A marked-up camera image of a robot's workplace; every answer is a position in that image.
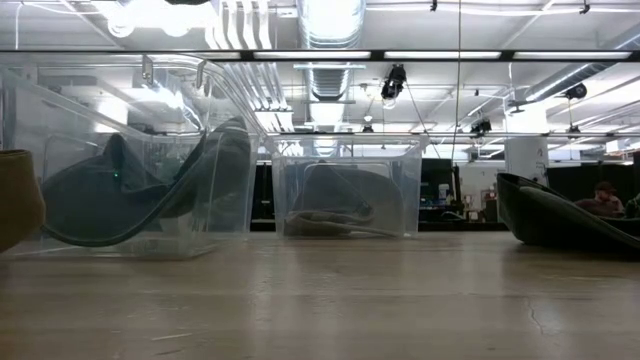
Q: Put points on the dark green cap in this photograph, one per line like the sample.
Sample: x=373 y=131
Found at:
x=100 y=210
x=545 y=220

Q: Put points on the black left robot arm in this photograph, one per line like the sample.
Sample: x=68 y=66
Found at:
x=187 y=2

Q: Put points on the large clear plastic bin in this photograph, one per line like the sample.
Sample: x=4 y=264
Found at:
x=230 y=200

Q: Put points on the small black ceiling fixture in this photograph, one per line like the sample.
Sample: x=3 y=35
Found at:
x=481 y=127

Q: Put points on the white pillar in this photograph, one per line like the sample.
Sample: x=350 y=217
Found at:
x=526 y=160

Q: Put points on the round black ceiling fixture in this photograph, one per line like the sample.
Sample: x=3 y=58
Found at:
x=576 y=91

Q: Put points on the person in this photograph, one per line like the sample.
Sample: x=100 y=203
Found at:
x=602 y=202

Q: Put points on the khaki cap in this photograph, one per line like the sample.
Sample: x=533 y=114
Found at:
x=17 y=200

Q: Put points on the black hanging ceiling camera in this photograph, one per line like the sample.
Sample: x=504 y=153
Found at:
x=394 y=82

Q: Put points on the black overhead frame bar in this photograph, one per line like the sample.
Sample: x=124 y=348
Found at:
x=377 y=55

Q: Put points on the silver ceiling duct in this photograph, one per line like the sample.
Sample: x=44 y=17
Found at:
x=332 y=25

